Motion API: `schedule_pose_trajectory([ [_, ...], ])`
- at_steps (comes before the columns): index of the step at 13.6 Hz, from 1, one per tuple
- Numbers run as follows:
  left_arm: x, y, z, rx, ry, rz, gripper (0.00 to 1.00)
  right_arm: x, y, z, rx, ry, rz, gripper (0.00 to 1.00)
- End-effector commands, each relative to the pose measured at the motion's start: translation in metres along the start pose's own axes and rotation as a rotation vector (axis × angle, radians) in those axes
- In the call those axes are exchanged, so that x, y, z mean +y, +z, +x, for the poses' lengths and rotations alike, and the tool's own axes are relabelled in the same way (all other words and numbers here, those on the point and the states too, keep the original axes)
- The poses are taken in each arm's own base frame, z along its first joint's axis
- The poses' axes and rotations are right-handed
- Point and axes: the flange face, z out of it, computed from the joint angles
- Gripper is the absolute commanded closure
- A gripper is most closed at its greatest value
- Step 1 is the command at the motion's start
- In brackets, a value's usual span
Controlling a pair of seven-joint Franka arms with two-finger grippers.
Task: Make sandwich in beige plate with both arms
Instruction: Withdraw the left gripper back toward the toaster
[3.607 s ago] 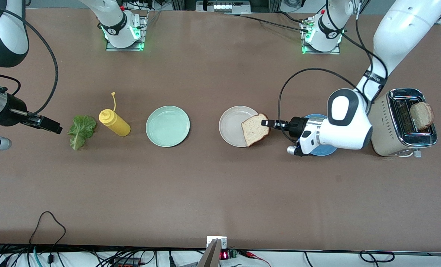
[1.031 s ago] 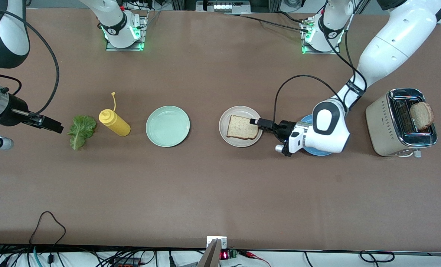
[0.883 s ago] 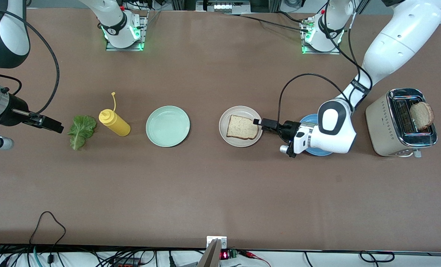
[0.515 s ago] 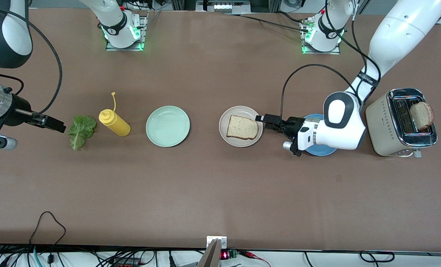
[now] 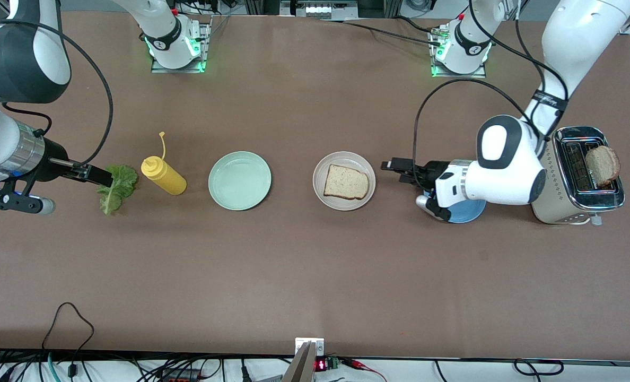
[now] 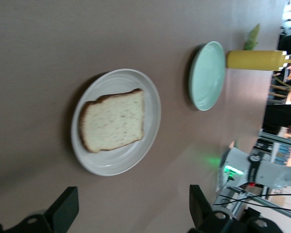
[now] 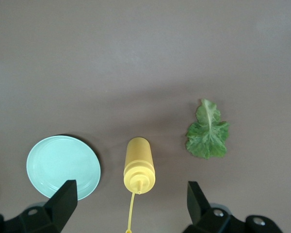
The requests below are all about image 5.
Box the green lettuce leaf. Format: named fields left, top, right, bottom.
left=97, top=164, right=139, bottom=215

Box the toasted bread slice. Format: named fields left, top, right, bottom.
left=323, top=164, right=370, bottom=201
left=585, top=145, right=622, bottom=187

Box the grey metal camera bracket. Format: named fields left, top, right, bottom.
left=281, top=337, right=325, bottom=382

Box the red clip lead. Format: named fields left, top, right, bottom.
left=340, top=358, right=387, bottom=382

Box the blue plate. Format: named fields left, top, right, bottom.
left=424, top=180, right=488, bottom=224

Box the beige plate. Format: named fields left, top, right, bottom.
left=313, top=151, right=377, bottom=211

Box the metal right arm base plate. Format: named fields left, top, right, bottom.
left=151, top=16, right=210, bottom=74

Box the black coiled cable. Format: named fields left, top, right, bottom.
left=514, top=359, right=565, bottom=377

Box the black looped cable with plug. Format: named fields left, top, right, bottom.
left=42, top=302, right=95, bottom=380

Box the yellow mustard squeeze bottle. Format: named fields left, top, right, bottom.
left=141, top=132, right=187, bottom=196

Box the beige chrome toaster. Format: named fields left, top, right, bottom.
left=531, top=126, right=626, bottom=226

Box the long black table cable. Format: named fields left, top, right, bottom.
left=319, top=18, right=443, bottom=47

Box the device with white lights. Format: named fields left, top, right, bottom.
left=281, top=0, right=358, bottom=19

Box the pale green plate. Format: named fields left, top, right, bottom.
left=208, top=151, right=272, bottom=211

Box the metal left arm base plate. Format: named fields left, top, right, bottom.
left=431, top=27, right=488, bottom=79

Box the short black table cable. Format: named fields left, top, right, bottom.
left=393, top=15, right=439, bottom=34

